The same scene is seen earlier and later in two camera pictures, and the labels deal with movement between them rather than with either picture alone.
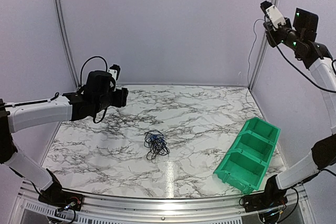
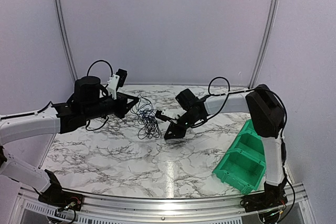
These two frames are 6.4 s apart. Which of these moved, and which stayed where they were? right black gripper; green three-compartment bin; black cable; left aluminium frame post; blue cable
Moved: right black gripper; black cable; blue cable
Stayed: green three-compartment bin; left aluminium frame post
